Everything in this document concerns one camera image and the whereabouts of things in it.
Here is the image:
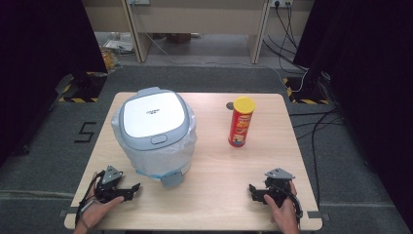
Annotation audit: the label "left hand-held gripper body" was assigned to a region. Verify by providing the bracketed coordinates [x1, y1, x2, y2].
[95, 165, 131, 205]

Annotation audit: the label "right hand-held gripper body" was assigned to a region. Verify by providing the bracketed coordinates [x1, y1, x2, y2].
[264, 167, 296, 210]

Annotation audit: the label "red chips can yellow lid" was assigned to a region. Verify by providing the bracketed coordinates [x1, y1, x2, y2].
[228, 96, 257, 148]

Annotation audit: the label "white pedal bin grey-blue lid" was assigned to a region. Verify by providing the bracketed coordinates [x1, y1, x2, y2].
[111, 86, 198, 188]

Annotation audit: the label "person's right hand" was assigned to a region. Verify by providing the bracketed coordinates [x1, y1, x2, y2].
[263, 180, 302, 230]

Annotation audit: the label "person's left hand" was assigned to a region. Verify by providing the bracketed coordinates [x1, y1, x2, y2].
[77, 172, 126, 230]

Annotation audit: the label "clear plastic bin liner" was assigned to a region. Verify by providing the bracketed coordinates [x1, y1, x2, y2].
[111, 103, 198, 179]

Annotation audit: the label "stand base with hazard tape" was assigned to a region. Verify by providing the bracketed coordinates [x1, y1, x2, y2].
[282, 75, 331, 105]
[57, 71, 109, 103]

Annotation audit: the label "yellow plastic bag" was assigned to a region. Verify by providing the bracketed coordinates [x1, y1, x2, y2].
[99, 47, 124, 74]

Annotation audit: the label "white papers on floor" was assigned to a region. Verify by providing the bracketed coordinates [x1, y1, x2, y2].
[102, 31, 136, 56]

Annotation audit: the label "black curtain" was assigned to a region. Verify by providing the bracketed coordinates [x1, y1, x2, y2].
[292, 0, 413, 225]
[0, 0, 109, 167]

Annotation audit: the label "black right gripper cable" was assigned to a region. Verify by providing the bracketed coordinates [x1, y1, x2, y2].
[274, 183, 304, 219]

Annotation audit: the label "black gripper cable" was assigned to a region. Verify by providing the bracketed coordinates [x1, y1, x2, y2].
[274, 183, 304, 219]
[74, 170, 106, 228]

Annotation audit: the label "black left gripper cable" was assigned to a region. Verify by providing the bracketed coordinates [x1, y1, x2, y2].
[74, 170, 106, 228]

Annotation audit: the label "grey table bracket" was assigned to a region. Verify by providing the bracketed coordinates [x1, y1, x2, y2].
[306, 210, 331, 221]
[58, 208, 80, 218]

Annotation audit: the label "black floor cables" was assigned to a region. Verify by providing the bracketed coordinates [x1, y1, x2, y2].
[287, 107, 346, 209]

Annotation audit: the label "black cables from socket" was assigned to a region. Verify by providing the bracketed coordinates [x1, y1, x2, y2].
[262, 3, 310, 74]

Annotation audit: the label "white wall power socket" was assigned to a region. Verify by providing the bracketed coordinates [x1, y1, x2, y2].
[269, 0, 294, 8]

